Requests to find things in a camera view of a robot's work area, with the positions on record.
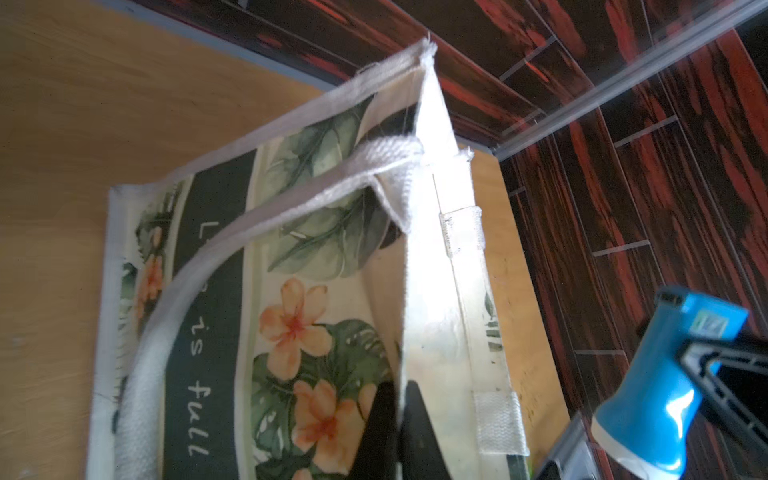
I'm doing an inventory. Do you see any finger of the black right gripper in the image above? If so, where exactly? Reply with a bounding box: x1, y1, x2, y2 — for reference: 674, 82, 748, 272
677, 336, 767, 456

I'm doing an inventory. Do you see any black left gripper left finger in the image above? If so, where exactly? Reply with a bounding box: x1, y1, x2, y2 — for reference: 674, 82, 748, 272
347, 382, 398, 480

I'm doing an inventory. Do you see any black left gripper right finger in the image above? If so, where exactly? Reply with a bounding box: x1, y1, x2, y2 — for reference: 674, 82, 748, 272
398, 380, 451, 480

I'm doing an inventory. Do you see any blue flashlight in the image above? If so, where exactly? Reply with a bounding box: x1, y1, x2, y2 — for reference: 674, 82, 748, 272
590, 286, 749, 479

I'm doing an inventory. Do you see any white printed tote bag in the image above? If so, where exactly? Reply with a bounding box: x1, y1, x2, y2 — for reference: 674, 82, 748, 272
85, 39, 529, 479

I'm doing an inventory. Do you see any aluminium corner post right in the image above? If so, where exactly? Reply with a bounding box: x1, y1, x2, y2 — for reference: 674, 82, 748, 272
494, 0, 767, 160

